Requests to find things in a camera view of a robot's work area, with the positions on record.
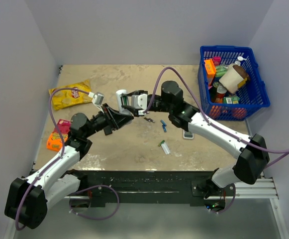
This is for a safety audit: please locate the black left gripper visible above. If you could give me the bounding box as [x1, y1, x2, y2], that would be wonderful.
[84, 103, 134, 138]

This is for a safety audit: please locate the white remote control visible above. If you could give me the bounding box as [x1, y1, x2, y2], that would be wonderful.
[116, 89, 129, 114]

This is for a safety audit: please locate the white battery cover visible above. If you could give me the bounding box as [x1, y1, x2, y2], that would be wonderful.
[161, 142, 171, 155]

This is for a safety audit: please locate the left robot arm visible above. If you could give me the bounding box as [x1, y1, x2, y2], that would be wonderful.
[4, 104, 134, 231]

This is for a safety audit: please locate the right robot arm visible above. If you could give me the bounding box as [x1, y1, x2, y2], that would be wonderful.
[116, 81, 269, 196]

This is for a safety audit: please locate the black remote control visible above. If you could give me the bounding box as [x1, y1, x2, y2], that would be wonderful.
[103, 125, 112, 135]

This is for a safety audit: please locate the grey buttoned remote control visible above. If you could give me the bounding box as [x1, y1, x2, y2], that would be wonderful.
[183, 130, 194, 140]

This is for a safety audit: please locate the yellow Lays chips bag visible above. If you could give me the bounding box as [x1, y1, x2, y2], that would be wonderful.
[48, 79, 92, 111]

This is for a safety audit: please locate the orange pink candy box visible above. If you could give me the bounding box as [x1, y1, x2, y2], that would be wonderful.
[46, 119, 71, 151]

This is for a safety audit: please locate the orange box in basket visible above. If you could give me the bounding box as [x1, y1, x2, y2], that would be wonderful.
[204, 59, 216, 87]

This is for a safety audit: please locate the red can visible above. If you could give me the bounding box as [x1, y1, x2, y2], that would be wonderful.
[213, 84, 227, 104]

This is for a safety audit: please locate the green bottle in basket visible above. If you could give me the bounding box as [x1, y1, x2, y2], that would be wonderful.
[215, 65, 228, 78]

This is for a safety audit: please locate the pink box in basket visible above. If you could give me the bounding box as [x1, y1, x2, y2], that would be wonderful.
[212, 56, 221, 66]

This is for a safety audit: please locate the green box in basket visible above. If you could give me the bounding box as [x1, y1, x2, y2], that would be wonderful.
[223, 96, 240, 105]

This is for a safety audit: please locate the blue plastic basket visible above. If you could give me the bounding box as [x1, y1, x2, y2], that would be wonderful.
[197, 45, 271, 121]

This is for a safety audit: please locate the paper cup with brown lid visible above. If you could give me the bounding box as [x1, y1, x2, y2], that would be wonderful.
[219, 64, 251, 94]

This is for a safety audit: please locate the white pump bottle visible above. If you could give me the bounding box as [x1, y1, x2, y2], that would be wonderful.
[234, 56, 247, 66]

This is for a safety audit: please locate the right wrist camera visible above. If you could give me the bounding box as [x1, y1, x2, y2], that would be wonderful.
[131, 94, 148, 116]

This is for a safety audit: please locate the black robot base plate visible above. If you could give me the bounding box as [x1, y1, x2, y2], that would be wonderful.
[66, 169, 234, 208]

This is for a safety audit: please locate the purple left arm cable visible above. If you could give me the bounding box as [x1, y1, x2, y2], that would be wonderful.
[14, 87, 95, 231]

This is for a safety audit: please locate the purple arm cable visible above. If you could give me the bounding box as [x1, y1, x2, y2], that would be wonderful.
[14, 87, 95, 231]
[143, 67, 289, 170]

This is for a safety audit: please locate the aluminium rail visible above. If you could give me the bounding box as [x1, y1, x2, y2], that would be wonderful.
[235, 178, 279, 199]

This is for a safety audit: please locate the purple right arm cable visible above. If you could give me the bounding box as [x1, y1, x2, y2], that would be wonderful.
[143, 67, 289, 170]

